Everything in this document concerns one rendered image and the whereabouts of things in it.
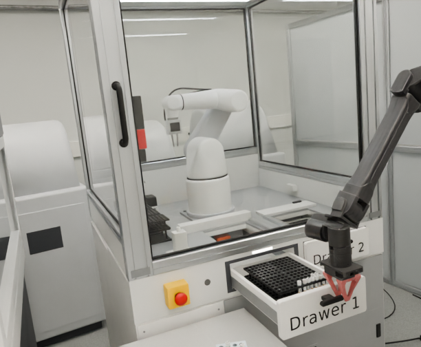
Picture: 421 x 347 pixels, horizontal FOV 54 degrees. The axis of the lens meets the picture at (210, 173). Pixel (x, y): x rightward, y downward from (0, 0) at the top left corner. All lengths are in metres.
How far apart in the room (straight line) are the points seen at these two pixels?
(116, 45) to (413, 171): 2.31
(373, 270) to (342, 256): 0.69
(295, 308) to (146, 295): 0.47
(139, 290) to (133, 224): 0.21
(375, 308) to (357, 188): 0.84
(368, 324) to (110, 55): 1.42
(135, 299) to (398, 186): 2.26
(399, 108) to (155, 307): 0.93
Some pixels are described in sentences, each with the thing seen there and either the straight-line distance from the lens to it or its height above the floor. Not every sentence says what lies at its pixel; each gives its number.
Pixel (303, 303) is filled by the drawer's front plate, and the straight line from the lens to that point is 1.20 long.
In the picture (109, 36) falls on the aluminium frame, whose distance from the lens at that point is 1.26.
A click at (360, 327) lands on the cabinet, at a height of 0.51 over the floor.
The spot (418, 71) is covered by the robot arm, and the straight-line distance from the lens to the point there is 1.26.
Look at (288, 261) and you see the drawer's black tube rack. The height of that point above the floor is 0.90.
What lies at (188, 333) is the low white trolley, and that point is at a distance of 1.39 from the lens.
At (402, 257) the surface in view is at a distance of 3.33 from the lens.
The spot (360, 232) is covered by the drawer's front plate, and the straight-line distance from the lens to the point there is 1.71.
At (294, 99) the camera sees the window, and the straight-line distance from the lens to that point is 1.50.
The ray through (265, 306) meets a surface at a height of 0.87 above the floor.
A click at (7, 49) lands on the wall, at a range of 4.37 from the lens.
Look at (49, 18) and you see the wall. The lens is 4.47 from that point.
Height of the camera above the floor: 1.46
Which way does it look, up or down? 10 degrees down
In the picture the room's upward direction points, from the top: 6 degrees counter-clockwise
